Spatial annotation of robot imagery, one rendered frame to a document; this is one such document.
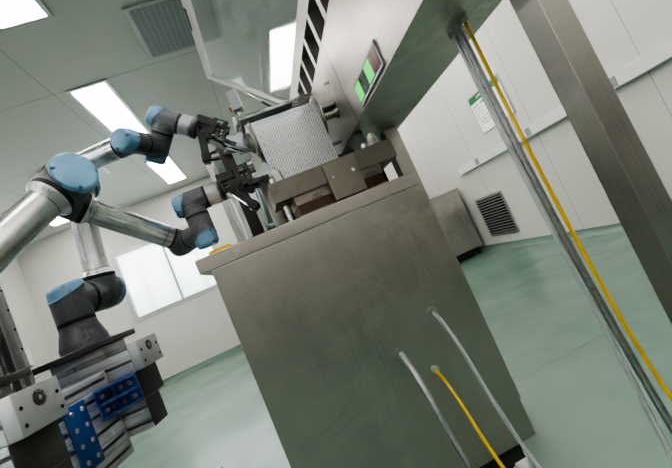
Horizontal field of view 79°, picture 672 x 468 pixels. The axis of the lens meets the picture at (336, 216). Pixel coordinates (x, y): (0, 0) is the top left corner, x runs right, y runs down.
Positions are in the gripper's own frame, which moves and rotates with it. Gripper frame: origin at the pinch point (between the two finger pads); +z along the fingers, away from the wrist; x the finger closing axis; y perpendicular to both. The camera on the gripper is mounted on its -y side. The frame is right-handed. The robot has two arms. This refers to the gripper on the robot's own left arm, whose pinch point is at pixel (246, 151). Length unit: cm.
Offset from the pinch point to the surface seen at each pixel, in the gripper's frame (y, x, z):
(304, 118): 15.6, -7.4, 16.2
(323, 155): 4.8, -7.4, 26.3
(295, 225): -25.3, -33.0, 23.6
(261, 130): 6.6, -7.2, 3.5
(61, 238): -66, 552, -308
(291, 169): -3.5, -7.4, 17.2
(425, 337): -45, -33, 66
